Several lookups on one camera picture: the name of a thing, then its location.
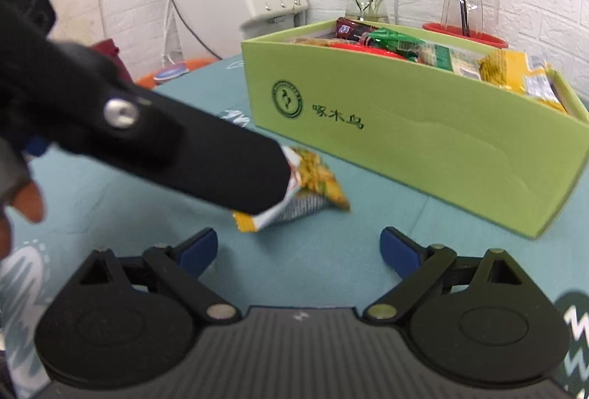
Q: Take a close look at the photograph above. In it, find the dark red snack packet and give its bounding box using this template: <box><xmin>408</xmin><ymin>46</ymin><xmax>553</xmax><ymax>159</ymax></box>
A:
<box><xmin>335</xmin><ymin>17</ymin><xmax>376</xmax><ymax>43</ymax></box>

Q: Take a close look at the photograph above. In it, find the yellow noodle snack packet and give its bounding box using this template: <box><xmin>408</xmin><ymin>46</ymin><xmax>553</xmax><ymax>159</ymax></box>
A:
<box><xmin>233</xmin><ymin>146</ymin><xmax>350</xmax><ymax>233</ymax></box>

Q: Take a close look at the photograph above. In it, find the black straw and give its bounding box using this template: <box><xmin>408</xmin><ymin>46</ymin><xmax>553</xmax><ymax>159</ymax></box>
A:
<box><xmin>459</xmin><ymin>0</ymin><xmax>470</xmax><ymax>37</ymax></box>

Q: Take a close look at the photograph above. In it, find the clear red snack bag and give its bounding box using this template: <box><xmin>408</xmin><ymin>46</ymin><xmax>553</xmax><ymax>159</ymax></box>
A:
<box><xmin>329</xmin><ymin>43</ymin><xmax>404</xmax><ymax>60</ymax></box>

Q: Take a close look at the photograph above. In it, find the orange plastic basin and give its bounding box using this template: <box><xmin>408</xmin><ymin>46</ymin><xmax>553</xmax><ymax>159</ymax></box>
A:
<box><xmin>135</xmin><ymin>59</ymin><xmax>215</xmax><ymax>90</ymax></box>

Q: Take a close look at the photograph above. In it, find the teal tablecloth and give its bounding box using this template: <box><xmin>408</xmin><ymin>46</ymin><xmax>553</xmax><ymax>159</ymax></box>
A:
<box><xmin>0</xmin><ymin>53</ymin><xmax>589</xmax><ymax>399</ymax></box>

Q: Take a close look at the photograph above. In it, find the green cardboard snack box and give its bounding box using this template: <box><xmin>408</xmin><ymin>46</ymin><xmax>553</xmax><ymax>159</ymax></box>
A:
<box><xmin>241</xmin><ymin>21</ymin><xmax>588</xmax><ymax>237</ymax></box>

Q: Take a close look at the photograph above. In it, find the yellow orange snack bag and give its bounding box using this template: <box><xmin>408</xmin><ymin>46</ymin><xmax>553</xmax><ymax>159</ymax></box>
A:
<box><xmin>477</xmin><ymin>50</ymin><xmax>566</xmax><ymax>113</ymax></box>

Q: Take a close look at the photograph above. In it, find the green snack packet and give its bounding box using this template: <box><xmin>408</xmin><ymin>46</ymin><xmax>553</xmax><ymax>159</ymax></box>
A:
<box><xmin>359</xmin><ymin>28</ymin><xmax>425</xmax><ymax>61</ymax></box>

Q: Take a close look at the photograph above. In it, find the bare left hand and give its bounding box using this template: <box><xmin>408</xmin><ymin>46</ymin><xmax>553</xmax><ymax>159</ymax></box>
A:
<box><xmin>0</xmin><ymin>181</ymin><xmax>46</xmax><ymax>259</ymax></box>

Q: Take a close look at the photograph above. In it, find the clear glass pitcher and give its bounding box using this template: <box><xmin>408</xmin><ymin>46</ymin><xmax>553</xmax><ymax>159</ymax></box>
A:
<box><xmin>440</xmin><ymin>0</ymin><xmax>500</xmax><ymax>38</ymax></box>

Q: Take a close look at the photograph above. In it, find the red plastic basket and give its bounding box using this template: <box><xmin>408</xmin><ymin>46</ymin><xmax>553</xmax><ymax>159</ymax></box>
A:
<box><xmin>421</xmin><ymin>23</ymin><xmax>509</xmax><ymax>49</ymax></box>

